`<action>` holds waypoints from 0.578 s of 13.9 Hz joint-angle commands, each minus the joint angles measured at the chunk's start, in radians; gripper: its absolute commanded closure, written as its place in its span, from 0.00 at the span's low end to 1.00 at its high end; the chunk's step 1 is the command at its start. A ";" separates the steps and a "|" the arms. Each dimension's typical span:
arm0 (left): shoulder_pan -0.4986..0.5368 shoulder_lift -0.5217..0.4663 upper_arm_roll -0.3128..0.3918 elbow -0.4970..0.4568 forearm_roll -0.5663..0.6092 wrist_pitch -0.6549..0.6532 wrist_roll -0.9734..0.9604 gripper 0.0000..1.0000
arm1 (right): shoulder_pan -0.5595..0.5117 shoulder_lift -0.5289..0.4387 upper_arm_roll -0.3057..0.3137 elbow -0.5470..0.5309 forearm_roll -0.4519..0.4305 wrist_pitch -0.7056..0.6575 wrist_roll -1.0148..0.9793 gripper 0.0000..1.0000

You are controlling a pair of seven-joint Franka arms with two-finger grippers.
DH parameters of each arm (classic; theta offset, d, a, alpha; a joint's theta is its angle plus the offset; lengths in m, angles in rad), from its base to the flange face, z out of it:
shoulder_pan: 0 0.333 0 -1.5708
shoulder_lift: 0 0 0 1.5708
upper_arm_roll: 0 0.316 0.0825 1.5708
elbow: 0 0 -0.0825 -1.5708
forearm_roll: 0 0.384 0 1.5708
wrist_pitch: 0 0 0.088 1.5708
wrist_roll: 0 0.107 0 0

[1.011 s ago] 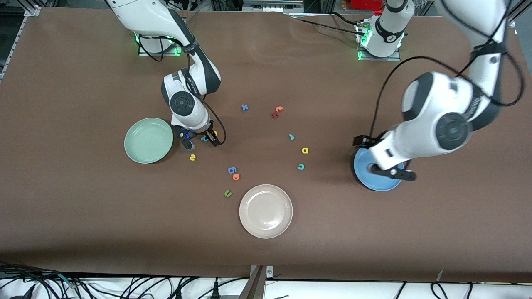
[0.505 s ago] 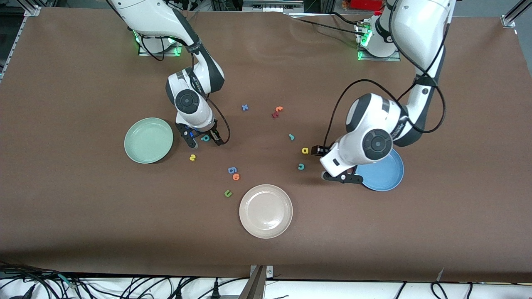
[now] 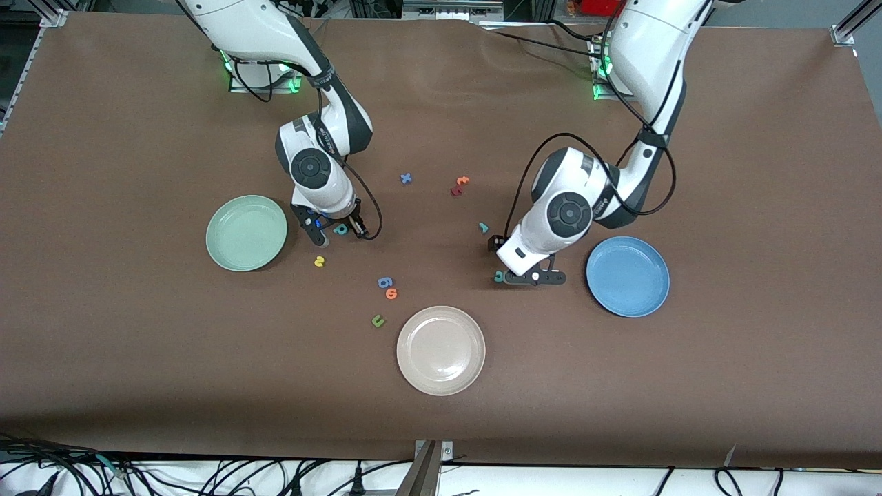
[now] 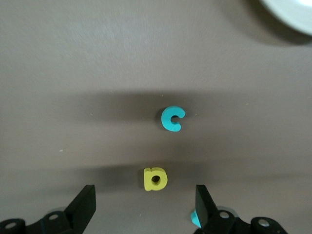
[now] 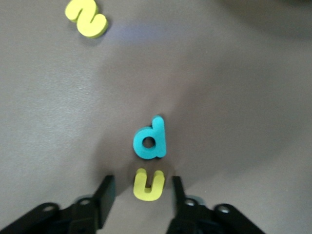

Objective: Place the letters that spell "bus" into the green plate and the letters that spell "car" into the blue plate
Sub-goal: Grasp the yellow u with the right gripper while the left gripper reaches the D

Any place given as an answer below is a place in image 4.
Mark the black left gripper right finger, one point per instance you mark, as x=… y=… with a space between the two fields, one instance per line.
x=206 y=209

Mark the yellow letter d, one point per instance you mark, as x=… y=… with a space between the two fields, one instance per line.
x=147 y=180

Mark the teal letter c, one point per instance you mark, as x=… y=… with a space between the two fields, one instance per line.
x=167 y=119

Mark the beige plate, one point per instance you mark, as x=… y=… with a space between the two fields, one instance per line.
x=292 y=12

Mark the brown table cover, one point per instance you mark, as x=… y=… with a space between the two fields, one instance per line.
x=73 y=61

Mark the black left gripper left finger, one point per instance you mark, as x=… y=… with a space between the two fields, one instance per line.
x=80 y=207

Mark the teal letter r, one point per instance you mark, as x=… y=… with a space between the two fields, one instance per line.
x=194 y=218

